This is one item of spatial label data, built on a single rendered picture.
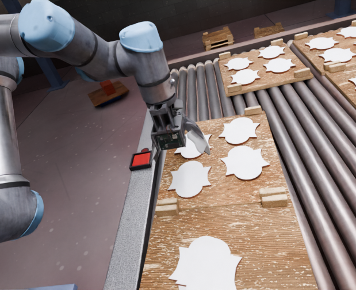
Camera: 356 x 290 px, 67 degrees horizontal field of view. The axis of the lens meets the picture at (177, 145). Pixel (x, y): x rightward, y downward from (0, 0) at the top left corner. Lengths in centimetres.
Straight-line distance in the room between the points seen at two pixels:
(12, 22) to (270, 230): 65
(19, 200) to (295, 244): 63
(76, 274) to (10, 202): 134
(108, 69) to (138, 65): 7
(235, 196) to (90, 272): 142
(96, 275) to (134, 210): 117
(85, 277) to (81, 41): 165
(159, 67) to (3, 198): 46
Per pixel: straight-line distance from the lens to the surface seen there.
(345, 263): 66
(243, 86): 121
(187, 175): 80
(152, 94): 58
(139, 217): 79
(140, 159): 96
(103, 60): 57
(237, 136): 90
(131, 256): 73
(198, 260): 62
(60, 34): 50
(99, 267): 197
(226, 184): 76
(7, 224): 73
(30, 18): 52
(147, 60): 55
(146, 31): 54
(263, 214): 69
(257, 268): 62
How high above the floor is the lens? 149
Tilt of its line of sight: 36 degrees down
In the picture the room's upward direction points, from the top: 18 degrees counter-clockwise
